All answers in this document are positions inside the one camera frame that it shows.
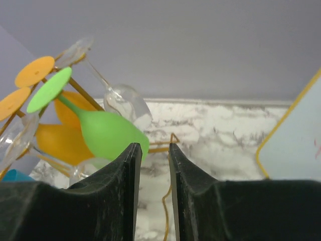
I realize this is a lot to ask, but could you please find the yellow plastic wine glass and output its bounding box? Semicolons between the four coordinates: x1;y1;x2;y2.
15;56;96;129

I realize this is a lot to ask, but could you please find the clear glass blue tint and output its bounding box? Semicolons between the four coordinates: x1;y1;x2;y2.
55;36;152;131

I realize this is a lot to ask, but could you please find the gold wire glass rack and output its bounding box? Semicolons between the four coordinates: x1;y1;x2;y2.
0;52;180;241

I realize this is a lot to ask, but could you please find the green plastic wine glass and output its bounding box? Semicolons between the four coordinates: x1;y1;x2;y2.
26;66;150;162

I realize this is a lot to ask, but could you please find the blue plastic wine glass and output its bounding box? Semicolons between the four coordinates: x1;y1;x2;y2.
2;169;35;182

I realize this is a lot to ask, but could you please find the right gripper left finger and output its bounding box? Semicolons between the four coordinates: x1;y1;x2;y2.
1;143;142;240

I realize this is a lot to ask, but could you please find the small whiteboard yellow frame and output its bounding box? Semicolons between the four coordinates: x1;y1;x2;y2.
256;72;320;181

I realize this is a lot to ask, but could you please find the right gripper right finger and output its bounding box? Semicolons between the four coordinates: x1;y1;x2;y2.
169;144;320;240

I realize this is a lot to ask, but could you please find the clear wine glass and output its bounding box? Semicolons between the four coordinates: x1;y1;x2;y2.
1;114;108;185

